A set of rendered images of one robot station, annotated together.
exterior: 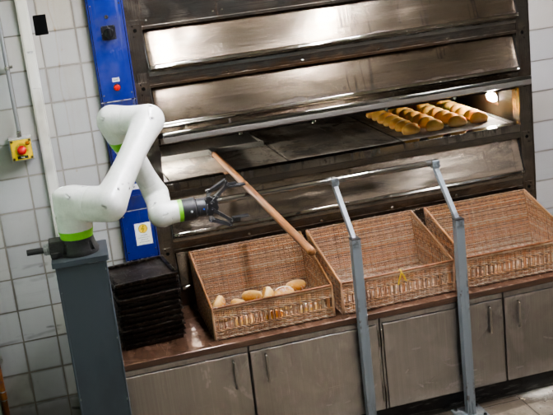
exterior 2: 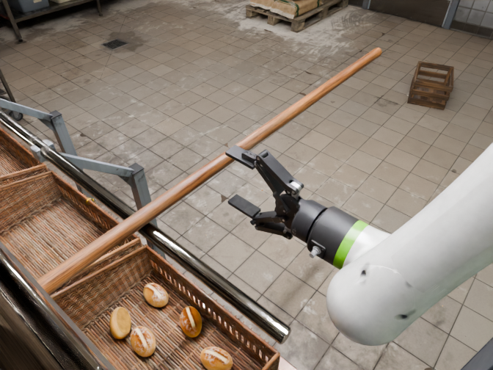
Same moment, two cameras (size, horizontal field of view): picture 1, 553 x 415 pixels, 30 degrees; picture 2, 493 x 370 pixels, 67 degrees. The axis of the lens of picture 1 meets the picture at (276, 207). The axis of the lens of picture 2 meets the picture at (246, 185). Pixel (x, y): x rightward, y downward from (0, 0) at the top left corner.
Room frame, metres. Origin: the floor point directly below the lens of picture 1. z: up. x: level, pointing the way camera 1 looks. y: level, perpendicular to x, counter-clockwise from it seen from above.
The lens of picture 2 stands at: (4.45, 0.60, 1.72)
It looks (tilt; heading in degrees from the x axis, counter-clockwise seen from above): 43 degrees down; 233
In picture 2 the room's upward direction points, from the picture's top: straight up
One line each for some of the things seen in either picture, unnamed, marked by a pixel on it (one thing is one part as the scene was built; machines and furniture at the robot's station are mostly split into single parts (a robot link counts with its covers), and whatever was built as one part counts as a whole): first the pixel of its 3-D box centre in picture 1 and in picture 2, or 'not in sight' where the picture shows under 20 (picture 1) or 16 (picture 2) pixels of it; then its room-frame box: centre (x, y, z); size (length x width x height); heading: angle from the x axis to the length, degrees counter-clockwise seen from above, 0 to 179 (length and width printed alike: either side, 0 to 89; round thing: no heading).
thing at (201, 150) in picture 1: (204, 145); not in sight; (5.30, 0.34, 1.20); 0.55 x 0.36 x 0.03; 103
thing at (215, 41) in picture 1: (336, 22); not in sight; (4.81, -0.38, 1.80); 1.79 x 0.11 x 0.19; 103
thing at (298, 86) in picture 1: (342, 78); not in sight; (4.81, -0.38, 1.54); 1.79 x 0.11 x 0.19; 103
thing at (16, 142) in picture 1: (21, 148); not in sight; (4.43, 1.07, 1.46); 0.10 x 0.07 x 0.10; 103
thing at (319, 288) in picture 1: (259, 282); (142, 356); (4.42, 0.11, 0.72); 0.56 x 0.49 x 0.28; 103
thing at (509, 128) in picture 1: (348, 156); not in sight; (4.84, -0.37, 1.16); 1.80 x 0.06 x 0.04; 103
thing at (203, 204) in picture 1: (206, 206); (298, 214); (4.09, 0.28, 1.20); 0.09 x 0.07 x 0.08; 103
